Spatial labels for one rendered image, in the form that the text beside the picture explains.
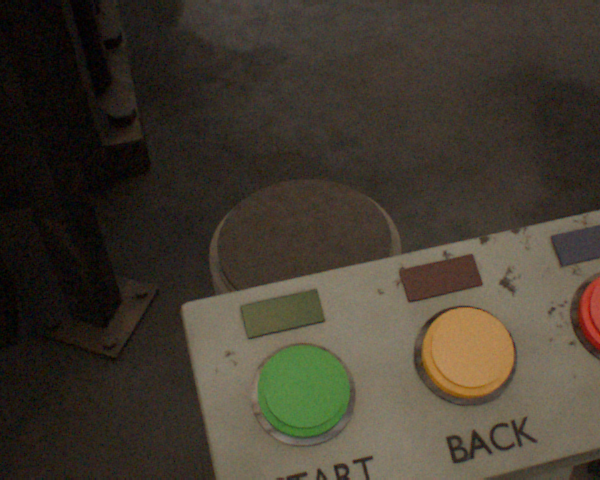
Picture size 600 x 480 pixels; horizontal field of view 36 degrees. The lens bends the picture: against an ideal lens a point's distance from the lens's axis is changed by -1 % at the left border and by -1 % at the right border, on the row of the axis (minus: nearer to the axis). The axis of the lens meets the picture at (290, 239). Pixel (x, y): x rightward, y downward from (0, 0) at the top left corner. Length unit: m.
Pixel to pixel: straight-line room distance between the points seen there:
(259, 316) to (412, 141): 1.02
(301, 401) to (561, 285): 0.13
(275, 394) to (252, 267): 0.18
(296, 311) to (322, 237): 0.16
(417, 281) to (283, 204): 0.19
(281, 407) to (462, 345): 0.08
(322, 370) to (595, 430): 0.12
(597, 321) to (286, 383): 0.14
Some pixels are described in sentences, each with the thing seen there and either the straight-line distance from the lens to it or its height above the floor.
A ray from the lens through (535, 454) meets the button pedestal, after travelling 0.42.
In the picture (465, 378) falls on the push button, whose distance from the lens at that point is 0.41.
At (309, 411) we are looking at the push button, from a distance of 0.40.
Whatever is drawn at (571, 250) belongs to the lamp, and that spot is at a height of 0.61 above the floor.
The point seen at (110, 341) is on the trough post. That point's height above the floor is 0.02.
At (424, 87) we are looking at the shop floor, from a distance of 1.52.
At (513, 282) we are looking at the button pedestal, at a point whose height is 0.61.
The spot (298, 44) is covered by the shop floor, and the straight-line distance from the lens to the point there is 1.62.
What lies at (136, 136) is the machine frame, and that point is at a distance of 1.37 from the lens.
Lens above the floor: 0.95
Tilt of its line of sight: 48 degrees down
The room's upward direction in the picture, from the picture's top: 6 degrees counter-clockwise
